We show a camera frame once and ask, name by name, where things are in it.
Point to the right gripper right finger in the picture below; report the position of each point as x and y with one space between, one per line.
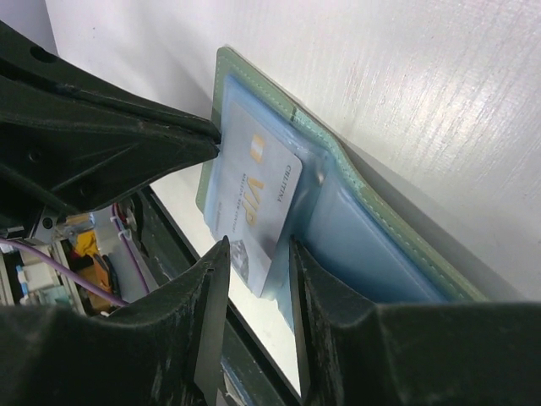
352 351

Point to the green card holder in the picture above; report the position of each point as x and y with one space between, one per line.
343 222

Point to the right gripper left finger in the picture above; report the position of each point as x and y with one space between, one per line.
51 355

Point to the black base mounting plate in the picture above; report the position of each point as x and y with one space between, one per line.
210 354

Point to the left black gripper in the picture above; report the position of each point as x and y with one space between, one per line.
50 172

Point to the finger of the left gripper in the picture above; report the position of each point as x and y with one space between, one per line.
36 75

